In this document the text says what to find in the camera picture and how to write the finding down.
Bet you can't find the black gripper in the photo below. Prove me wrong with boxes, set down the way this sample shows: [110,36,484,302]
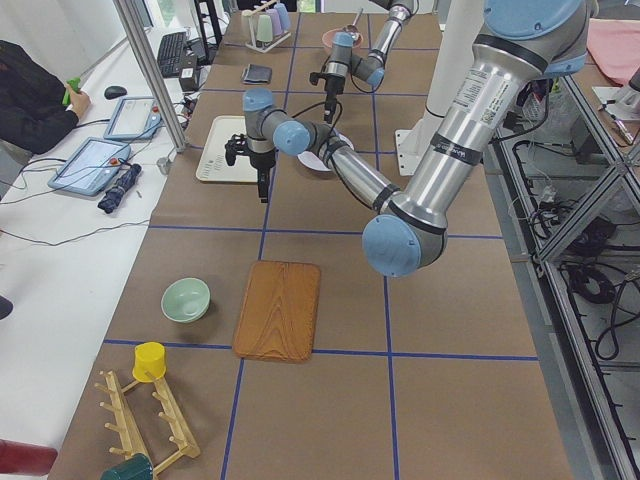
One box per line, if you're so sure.
[323,74,345,123]
[249,150,276,203]

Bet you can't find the white round plate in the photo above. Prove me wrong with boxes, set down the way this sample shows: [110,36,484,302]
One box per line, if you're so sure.
[297,134,354,173]

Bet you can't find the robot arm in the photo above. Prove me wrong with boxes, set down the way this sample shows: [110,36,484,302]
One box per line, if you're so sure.
[309,0,419,124]
[243,1,598,277]

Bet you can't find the cream bear serving tray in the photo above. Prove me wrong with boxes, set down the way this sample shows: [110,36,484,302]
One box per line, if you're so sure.
[195,115,257,184]

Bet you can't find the brown wooden tray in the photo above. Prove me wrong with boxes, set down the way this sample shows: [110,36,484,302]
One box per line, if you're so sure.
[232,260,321,363]

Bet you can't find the pink bowl of ice cubes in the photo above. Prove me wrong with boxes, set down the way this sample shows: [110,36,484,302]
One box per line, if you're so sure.
[321,28,363,53]

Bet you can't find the metal scoop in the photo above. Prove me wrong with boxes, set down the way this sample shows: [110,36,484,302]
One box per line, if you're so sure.
[343,8,363,36]

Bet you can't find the folded grey cloth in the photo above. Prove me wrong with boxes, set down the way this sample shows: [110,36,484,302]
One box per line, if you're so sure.
[241,64,272,85]

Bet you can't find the purple plastic cup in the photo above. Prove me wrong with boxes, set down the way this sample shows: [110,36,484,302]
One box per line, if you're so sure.
[266,8,283,36]

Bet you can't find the green plastic cup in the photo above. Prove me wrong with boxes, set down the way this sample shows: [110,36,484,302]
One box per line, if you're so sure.
[256,14,273,43]

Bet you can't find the blue plastic cup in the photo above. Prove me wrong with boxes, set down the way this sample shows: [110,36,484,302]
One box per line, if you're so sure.
[274,3,291,31]

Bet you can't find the folded dark blue umbrella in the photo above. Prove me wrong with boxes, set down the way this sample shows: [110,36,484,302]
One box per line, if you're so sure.
[98,164,142,214]

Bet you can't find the green ceramic bowl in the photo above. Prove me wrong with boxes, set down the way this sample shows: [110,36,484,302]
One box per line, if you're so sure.
[161,278,211,324]

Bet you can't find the far teach pendant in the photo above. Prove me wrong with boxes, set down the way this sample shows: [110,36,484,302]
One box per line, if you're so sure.
[103,96,162,141]

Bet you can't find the teach pendant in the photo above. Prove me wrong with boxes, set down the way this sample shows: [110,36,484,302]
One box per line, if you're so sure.
[103,96,162,141]
[48,137,131,196]

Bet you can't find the black keyboard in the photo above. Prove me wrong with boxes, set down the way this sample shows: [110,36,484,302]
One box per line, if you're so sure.
[156,31,187,78]

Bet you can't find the near teach pendant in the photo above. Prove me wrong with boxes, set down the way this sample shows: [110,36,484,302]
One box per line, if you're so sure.
[48,137,131,196]

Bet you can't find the black computer mouse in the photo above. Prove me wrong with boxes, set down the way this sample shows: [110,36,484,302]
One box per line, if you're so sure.
[104,85,127,100]

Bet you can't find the yellow mug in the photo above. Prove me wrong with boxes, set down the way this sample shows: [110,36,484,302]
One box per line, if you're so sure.
[132,342,167,383]

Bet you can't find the seated person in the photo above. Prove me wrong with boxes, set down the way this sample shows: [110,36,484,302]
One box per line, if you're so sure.
[1,40,91,154]

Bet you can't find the dark green mug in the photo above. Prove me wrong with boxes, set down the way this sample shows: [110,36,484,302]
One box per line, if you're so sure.
[100,453,153,480]

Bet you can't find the red cylinder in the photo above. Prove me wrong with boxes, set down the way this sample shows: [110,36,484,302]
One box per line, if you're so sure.
[1,439,58,477]

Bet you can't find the white wire cup rack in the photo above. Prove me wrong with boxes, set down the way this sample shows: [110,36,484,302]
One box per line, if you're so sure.
[245,31,292,53]

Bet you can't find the aluminium frame post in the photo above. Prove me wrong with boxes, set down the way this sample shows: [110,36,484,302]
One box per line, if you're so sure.
[113,0,187,153]

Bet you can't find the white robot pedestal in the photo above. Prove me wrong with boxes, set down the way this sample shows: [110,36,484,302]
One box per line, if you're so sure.
[394,0,489,177]

